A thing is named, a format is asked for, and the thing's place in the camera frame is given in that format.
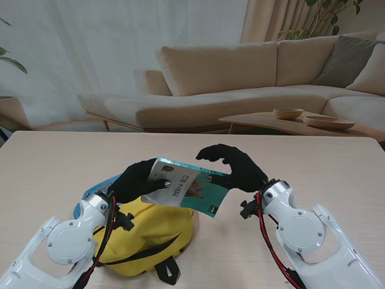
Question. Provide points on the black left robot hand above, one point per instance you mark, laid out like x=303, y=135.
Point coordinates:
x=132, y=183

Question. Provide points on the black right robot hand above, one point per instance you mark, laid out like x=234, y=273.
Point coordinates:
x=243, y=171

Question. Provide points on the blue and yellow school bag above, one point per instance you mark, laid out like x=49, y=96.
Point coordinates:
x=150, y=228

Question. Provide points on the teal and white cover book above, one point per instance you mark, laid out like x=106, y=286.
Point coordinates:
x=186, y=189

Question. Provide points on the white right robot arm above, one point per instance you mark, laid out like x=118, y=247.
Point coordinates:
x=300, y=228

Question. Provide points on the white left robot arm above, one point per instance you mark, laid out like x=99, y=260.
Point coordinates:
x=66, y=241

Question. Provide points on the wooden coffee table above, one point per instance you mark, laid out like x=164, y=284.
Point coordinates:
x=270, y=123

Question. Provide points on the small deep wooden bowl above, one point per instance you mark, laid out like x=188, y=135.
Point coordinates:
x=288, y=113

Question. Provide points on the beige corner sofa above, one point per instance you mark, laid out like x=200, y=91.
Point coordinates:
x=228, y=99

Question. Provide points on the wide shallow wooden bowl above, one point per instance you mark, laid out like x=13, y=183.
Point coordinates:
x=328, y=123

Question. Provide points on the beige plant pot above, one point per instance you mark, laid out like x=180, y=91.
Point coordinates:
x=12, y=114

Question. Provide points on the white sheer curtain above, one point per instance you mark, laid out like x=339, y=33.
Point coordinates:
x=105, y=45

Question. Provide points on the grey sofa cushion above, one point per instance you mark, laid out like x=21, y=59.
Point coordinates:
x=343, y=63

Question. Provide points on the beige curtain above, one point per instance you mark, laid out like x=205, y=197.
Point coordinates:
x=270, y=21

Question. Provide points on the cream sofa cushion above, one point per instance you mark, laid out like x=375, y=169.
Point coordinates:
x=370, y=75

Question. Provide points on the green plant with long leaves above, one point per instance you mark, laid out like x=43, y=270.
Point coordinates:
x=13, y=63

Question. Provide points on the tall green leafy plant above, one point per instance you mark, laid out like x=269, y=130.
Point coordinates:
x=326, y=18

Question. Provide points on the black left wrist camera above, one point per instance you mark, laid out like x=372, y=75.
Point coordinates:
x=124, y=221

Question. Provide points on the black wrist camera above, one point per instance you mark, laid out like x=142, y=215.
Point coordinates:
x=247, y=210
x=124, y=221

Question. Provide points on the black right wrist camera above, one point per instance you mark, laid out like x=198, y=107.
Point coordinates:
x=247, y=210

